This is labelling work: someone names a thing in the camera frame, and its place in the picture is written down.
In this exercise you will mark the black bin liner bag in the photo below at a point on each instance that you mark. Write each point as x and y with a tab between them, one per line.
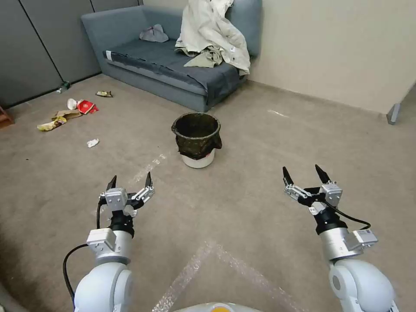
195	143

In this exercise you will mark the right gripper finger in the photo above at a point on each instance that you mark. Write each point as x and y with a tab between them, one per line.
322	175
294	190

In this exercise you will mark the dark snack wrapper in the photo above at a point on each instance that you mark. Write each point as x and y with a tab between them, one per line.
104	94

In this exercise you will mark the grey table leg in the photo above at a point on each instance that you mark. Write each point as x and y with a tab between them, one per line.
393	113

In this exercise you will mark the green plastic bottle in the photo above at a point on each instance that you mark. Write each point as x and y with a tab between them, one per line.
63	86

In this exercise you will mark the crumpled white paper ball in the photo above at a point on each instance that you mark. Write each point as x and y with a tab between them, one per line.
93	142

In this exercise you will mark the olive green garment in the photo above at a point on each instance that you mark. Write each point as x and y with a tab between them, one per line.
204	58

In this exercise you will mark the yellow snack wrapper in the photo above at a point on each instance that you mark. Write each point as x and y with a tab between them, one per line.
52	123

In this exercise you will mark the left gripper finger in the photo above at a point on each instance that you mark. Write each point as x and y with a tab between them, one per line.
145	193
112	182

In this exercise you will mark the red paper package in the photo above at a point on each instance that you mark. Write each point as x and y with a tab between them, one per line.
87	107

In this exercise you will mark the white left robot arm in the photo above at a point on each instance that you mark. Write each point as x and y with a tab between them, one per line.
104	279

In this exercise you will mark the brown paper bag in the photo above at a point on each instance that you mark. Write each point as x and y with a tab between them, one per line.
66	114

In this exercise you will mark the white round trash can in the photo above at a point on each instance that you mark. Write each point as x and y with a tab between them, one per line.
198	162

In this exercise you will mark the beige crumpled jacket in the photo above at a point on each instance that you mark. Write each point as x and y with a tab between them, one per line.
211	29

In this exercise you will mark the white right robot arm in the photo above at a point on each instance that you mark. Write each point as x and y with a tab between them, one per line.
357	282

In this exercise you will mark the small grey crumpled cloth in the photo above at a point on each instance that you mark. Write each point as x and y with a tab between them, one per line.
154	33

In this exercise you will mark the brown wooden furniture piece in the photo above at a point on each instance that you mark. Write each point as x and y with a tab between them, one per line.
5	117

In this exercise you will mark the white robot front shell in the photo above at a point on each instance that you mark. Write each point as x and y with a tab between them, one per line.
211	307

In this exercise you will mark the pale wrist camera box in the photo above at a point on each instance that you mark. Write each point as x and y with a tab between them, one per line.
115	199
331	194

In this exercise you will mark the grey-blue fabric sofa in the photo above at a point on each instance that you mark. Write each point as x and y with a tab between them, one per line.
156	65

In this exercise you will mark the white paper cup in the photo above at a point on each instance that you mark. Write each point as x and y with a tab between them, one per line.
72	104

